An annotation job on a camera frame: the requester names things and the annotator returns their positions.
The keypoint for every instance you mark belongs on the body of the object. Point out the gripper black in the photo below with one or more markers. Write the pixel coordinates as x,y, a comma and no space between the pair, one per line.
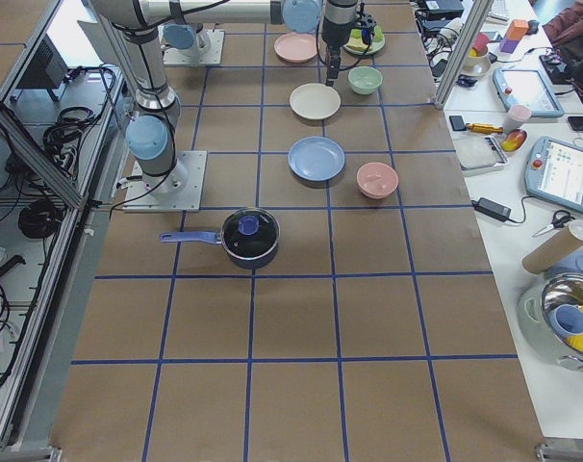
336,30

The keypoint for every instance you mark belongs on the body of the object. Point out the pink plate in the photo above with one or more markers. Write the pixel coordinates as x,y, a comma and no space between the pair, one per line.
295,48

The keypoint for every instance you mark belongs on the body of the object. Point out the blue plate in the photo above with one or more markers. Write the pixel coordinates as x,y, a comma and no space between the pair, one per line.
316,159

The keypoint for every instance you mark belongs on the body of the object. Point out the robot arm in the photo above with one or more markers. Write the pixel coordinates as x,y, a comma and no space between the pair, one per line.
133,27
301,17

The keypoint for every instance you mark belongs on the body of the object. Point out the green lettuce leaf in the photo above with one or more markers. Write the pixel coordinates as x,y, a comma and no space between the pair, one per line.
375,33

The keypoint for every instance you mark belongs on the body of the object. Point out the green bowl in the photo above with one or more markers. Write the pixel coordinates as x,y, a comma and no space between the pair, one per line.
365,80

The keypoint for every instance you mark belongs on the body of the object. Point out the green plate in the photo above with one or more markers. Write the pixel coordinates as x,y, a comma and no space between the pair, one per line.
366,51

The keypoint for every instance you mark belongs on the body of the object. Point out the cream white plate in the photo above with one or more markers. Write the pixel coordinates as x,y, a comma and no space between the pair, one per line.
314,101

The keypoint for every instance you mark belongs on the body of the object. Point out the pink bowl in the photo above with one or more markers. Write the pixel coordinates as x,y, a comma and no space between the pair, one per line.
377,180

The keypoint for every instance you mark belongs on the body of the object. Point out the black smartphone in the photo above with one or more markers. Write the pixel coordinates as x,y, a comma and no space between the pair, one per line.
457,123

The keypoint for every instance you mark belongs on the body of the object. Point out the white bowl with toys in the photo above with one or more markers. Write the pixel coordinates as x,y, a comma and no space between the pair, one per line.
477,55

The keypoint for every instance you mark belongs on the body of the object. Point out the kitchen scale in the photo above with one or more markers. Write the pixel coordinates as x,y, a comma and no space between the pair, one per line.
479,155

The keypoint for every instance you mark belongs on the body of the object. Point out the teach pendant far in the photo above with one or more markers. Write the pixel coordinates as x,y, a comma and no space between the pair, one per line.
529,88

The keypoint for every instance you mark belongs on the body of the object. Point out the teach pendant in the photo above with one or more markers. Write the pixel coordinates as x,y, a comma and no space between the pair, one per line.
554,173
529,88

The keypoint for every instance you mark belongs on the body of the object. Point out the glass pot lid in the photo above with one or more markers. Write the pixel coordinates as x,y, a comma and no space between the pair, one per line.
250,233

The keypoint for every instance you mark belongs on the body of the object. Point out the mango fruit toy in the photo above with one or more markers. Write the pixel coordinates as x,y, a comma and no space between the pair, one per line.
513,141

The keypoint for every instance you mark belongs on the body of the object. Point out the dark blue saucepan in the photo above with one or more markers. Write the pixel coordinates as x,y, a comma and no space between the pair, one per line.
215,238

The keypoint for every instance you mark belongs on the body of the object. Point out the black power adapter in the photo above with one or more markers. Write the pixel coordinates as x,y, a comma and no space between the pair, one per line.
491,209

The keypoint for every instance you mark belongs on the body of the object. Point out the teach pendant near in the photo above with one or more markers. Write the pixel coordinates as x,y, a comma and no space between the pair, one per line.
554,173

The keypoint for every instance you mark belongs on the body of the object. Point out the scissors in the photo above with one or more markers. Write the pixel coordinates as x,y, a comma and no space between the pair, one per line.
559,220

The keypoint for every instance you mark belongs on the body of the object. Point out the cardboard tube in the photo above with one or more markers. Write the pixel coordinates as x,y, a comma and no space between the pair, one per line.
555,249

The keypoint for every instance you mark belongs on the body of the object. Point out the steel mixing bowl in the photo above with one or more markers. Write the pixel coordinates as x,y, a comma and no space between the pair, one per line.
562,311

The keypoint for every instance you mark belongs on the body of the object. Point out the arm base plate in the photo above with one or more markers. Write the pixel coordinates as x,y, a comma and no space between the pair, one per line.
181,190
183,47

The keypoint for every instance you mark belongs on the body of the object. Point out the aluminium frame post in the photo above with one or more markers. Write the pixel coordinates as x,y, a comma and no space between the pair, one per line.
471,27

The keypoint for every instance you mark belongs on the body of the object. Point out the yellow screwdriver handle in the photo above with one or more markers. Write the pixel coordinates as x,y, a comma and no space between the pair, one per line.
486,129

